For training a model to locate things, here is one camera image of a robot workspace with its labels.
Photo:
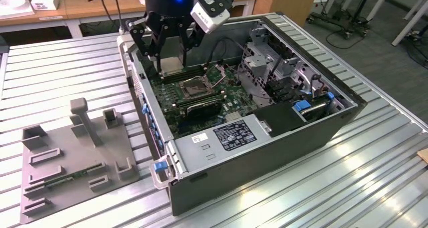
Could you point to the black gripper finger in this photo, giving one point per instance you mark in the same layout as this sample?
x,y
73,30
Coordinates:
x,y
138,35
196,30

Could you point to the silver CPU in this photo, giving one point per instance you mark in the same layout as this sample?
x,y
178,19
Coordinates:
x,y
172,65

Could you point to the black RAM slot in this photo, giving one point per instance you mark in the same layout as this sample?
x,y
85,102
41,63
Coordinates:
x,y
181,103
196,74

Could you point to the CPU socket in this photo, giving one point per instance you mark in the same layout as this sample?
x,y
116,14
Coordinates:
x,y
197,90

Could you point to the wooden desk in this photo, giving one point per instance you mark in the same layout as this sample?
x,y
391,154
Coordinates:
x,y
77,7

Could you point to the grey metal drive cage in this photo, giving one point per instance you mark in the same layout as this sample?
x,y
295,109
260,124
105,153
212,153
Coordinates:
x,y
257,62

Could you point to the white labelled box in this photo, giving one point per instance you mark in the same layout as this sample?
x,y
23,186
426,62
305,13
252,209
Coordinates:
x,y
45,1

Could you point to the wooden cabinet panel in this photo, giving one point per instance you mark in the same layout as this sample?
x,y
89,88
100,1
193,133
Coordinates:
x,y
295,2

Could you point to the green motherboard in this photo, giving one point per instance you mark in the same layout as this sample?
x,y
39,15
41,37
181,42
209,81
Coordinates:
x,y
235,105

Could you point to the white round tray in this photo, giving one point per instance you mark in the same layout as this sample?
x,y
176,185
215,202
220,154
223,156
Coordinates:
x,y
14,5

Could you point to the blue disk carrier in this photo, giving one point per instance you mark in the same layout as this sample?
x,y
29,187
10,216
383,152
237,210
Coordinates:
x,y
301,105

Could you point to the black wheeled trolley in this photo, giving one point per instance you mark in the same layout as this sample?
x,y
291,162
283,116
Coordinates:
x,y
362,5

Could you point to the grey plastic parts rack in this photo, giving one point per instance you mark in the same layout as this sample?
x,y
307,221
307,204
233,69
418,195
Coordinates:
x,y
67,150

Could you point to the grey power supply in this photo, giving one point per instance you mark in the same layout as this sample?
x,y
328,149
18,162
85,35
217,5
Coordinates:
x,y
201,157

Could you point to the blue case latch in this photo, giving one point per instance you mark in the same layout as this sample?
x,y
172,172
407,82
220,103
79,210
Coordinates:
x,y
160,167

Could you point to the black PC case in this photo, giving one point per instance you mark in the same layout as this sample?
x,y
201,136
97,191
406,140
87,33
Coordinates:
x,y
251,168

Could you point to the green RAM stick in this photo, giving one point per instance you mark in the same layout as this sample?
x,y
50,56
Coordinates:
x,y
67,178

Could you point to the brown cardboard box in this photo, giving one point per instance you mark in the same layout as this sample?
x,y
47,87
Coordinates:
x,y
423,156

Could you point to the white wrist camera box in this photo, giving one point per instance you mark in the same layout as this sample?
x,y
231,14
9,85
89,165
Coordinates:
x,y
209,21

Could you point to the black camera bracket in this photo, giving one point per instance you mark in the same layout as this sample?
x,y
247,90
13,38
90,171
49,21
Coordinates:
x,y
219,2

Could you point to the white table frame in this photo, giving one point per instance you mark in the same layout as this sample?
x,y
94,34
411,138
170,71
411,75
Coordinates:
x,y
408,20

